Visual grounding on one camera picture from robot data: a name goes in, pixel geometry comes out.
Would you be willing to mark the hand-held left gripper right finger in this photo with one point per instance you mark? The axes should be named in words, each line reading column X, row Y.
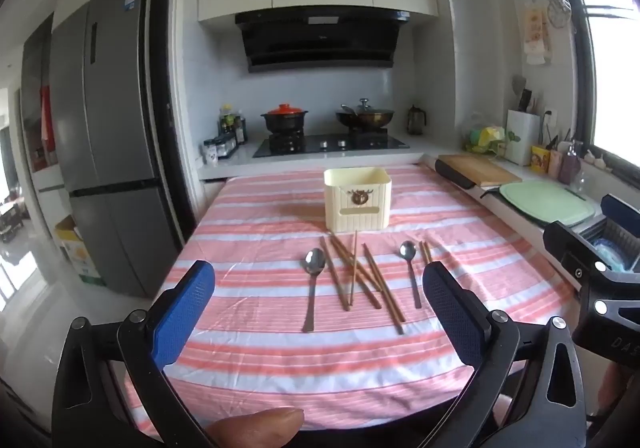
column 452, row 313

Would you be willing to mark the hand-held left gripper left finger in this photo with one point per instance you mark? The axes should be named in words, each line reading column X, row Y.
column 182, row 313

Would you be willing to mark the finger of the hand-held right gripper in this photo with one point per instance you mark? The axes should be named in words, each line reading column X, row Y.
column 622, row 213
column 570, row 250

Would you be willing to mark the group of brown chopsticks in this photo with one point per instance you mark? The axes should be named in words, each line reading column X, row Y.
column 372, row 273

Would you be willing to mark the cream plastic utensil box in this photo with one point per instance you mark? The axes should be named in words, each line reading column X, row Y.
column 345, row 200

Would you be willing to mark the person's right hand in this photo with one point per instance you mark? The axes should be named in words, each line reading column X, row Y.
column 612, row 385

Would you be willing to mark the person's left hand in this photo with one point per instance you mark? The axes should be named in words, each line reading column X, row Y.
column 255, row 428

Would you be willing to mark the dish drainer rack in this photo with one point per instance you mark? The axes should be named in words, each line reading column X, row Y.
column 592, row 230

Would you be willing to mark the green cutting board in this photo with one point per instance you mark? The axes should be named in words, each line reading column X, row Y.
column 547, row 202

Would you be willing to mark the purple soap dispenser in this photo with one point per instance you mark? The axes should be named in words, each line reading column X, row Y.
column 570, row 165

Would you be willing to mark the metal spoon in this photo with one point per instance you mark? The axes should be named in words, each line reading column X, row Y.
column 314, row 262
column 408, row 251

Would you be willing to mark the yellow packet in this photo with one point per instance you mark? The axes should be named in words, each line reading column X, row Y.
column 540, row 158

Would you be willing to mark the pink striped tablecloth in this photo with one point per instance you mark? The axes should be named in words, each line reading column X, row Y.
column 250, row 228

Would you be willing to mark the cardboard box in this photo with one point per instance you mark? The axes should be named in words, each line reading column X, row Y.
column 80, row 253

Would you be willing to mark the wooden cutting board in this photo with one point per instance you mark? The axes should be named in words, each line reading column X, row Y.
column 480, row 168

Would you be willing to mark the white kitchen tool holder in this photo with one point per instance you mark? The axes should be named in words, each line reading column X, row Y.
column 522, row 137

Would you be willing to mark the window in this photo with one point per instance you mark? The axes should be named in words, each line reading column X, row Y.
column 615, row 77

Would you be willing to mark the plastic bag of fruit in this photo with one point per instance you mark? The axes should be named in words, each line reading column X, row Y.
column 482, row 137

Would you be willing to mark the grey spatula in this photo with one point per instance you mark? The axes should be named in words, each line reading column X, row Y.
column 518, row 87

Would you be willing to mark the cluster of condiment bottles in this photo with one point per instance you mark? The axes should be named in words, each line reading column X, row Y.
column 232, row 125

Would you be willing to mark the grey refrigerator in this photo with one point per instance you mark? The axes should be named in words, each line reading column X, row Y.
column 110, row 127

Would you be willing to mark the black gas stove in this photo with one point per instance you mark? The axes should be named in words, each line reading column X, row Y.
column 330, row 145

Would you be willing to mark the wok with glass lid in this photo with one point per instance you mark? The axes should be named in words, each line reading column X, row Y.
column 365, row 116

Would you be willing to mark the black clay pot red lid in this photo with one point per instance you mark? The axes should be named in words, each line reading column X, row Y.
column 284, row 120

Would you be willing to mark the black range hood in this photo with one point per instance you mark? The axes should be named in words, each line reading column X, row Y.
column 320, row 40

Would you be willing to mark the wall calendar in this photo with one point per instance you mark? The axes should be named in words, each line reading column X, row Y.
column 537, row 32

